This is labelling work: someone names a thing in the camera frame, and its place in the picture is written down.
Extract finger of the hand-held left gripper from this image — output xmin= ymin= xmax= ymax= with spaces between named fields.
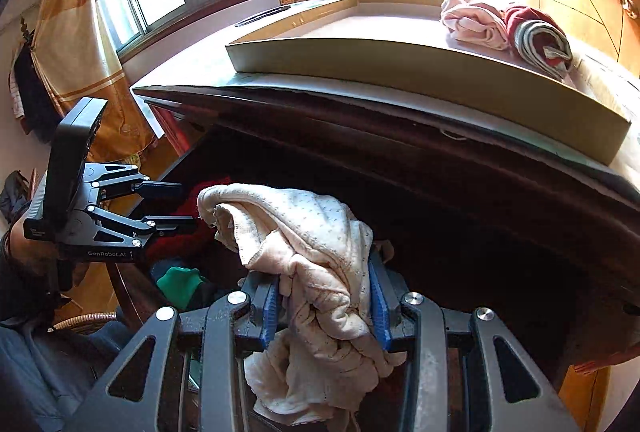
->
xmin=82 ymin=163 xmax=183 ymax=203
xmin=87 ymin=207 xmax=199 ymax=249

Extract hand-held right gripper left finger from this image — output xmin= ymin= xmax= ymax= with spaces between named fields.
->
xmin=65 ymin=273 xmax=280 ymax=432

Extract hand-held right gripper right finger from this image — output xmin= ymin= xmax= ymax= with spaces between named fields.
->
xmin=368 ymin=256 xmax=581 ymax=432

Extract green and black sock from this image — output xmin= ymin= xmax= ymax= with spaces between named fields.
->
xmin=156 ymin=266 xmax=207 ymax=310

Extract cream dotted underwear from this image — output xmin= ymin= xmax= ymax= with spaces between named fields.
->
xmin=197 ymin=183 xmax=407 ymax=428

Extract wooden table drawer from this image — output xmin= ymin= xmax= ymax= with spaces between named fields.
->
xmin=106 ymin=124 xmax=591 ymax=393

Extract shallow cardboard box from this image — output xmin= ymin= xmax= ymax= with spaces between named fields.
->
xmin=225 ymin=0 xmax=633 ymax=167

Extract pink underwear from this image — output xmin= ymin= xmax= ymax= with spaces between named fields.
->
xmin=440 ymin=0 xmax=511 ymax=51

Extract dark red striped underwear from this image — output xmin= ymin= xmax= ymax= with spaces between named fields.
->
xmin=502 ymin=3 xmax=574 ymax=80

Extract person's left hand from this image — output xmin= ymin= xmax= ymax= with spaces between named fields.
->
xmin=7 ymin=212 xmax=76 ymax=293

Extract dark hanging clothes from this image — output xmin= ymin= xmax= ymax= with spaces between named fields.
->
xmin=10 ymin=19 xmax=57 ymax=143

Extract rattan chair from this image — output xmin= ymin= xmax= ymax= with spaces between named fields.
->
xmin=50 ymin=311 xmax=121 ymax=336

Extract person's dark trousers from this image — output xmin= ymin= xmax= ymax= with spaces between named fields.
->
xmin=0 ymin=307 xmax=132 ymax=432

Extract black smartphone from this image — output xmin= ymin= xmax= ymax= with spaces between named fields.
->
xmin=235 ymin=6 xmax=292 ymax=27

